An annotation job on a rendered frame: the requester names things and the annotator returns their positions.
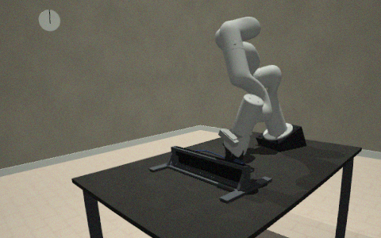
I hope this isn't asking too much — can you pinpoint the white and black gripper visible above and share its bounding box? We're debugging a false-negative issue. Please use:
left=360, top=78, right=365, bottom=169
left=223, top=136, right=250, bottom=161

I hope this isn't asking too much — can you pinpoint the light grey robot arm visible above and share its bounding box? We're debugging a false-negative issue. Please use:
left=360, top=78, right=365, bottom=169
left=215, top=17, right=293, bottom=148

